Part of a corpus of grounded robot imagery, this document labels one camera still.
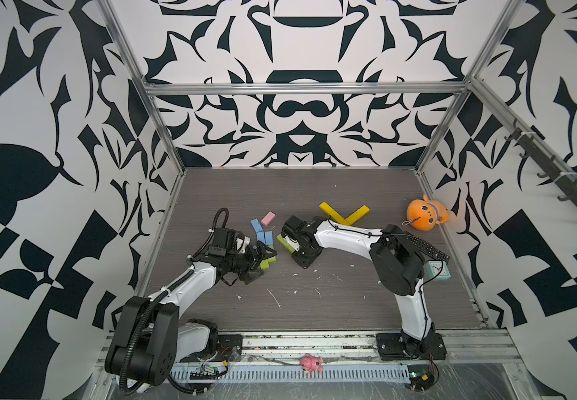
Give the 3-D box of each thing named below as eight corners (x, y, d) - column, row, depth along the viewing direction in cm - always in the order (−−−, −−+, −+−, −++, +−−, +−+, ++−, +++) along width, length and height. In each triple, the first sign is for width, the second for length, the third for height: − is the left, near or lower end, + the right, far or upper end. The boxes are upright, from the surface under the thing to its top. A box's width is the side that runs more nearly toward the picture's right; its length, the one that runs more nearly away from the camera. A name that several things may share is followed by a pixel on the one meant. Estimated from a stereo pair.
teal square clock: (431, 278, 90) (434, 275, 88) (426, 264, 93) (429, 261, 91) (447, 278, 90) (451, 276, 88) (442, 264, 93) (445, 261, 91)
